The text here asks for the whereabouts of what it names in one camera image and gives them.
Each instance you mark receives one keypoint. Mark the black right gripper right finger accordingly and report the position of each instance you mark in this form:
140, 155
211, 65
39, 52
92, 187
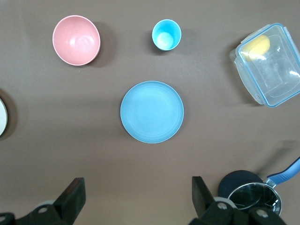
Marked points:
201, 199

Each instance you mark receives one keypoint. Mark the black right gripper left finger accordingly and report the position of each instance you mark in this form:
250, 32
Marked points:
75, 199

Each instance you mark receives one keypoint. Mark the blue plate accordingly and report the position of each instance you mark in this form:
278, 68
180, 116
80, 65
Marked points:
152, 112

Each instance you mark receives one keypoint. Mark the glass saucepan lid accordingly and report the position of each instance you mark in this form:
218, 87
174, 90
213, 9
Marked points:
255, 197

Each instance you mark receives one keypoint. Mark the beige round bowl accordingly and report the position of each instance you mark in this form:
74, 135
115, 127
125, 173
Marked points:
2, 117

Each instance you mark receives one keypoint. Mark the clear plastic container blue seal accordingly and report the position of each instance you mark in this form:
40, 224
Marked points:
274, 77

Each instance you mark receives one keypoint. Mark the pink bowl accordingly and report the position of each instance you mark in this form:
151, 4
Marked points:
76, 39

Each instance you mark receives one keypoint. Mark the yellow round fruit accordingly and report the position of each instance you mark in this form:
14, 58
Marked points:
257, 45

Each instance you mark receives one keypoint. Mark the blue cup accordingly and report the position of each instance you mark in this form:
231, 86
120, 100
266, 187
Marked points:
166, 35

